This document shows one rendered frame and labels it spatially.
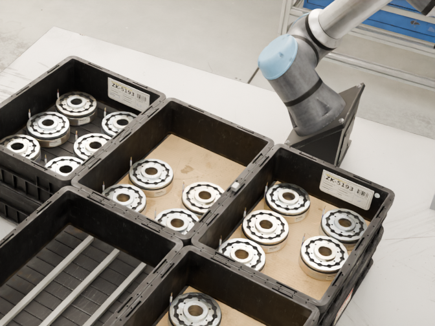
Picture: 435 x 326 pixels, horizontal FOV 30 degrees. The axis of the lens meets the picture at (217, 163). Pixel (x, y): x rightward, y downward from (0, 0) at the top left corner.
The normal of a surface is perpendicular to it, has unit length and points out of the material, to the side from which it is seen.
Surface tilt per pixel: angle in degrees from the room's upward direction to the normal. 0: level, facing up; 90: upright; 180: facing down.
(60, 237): 0
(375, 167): 0
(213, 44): 0
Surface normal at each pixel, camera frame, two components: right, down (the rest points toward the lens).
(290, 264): 0.09, -0.76
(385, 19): -0.36, 0.58
